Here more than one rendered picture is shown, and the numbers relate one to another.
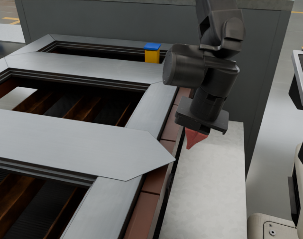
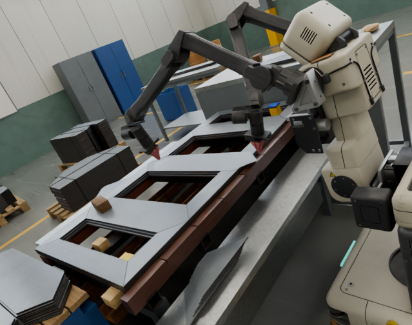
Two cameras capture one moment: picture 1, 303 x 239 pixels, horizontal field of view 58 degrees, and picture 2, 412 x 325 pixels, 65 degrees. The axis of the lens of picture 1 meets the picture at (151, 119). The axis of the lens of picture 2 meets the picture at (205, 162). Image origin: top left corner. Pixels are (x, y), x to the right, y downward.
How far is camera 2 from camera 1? 1.01 m
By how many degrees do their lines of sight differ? 31
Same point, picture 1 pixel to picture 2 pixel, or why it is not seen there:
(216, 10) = (248, 90)
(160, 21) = not seen: hidden behind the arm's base
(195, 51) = (242, 108)
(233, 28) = (253, 96)
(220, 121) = (263, 135)
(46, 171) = (202, 173)
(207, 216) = (284, 191)
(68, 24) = (228, 102)
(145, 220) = (235, 182)
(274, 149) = not seen: outside the picture
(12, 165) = (189, 173)
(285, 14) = not seen: hidden behind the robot
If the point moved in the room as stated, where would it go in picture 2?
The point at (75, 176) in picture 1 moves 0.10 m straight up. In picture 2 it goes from (213, 173) to (205, 155)
